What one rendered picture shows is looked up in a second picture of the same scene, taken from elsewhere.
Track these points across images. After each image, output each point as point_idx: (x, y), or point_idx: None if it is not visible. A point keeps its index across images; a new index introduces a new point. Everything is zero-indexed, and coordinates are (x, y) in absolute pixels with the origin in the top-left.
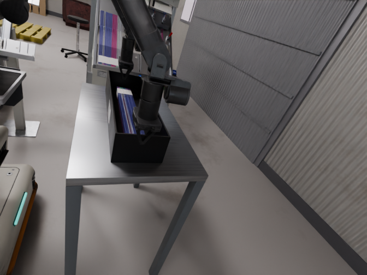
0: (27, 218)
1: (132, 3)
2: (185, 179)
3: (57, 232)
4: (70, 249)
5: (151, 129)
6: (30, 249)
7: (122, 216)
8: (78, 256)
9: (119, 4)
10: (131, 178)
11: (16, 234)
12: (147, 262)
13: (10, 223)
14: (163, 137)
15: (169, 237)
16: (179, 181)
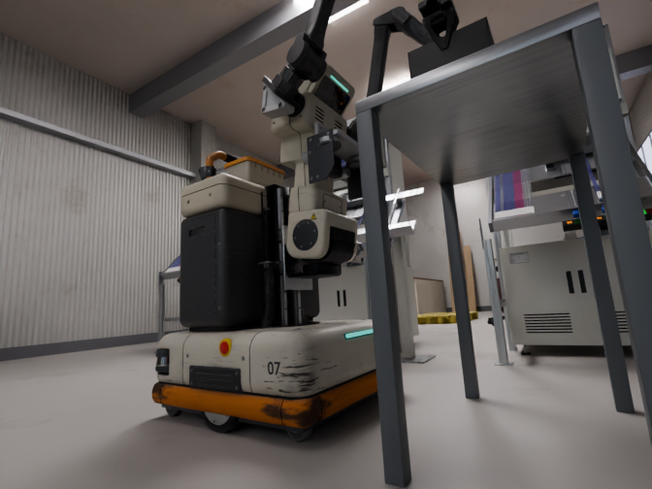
0: (372, 379)
1: None
2: (537, 36)
3: (413, 423)
4: (374, 252)
5: (442, 12)
6: (366, 426)
7: (570, 436)
8: (439, 451)
9: None
10: (429, 74)
11: (347, 361)
12: None
13: (341, 331)
14: (473, 22)
15: (614, 246)
16: (524, 45)
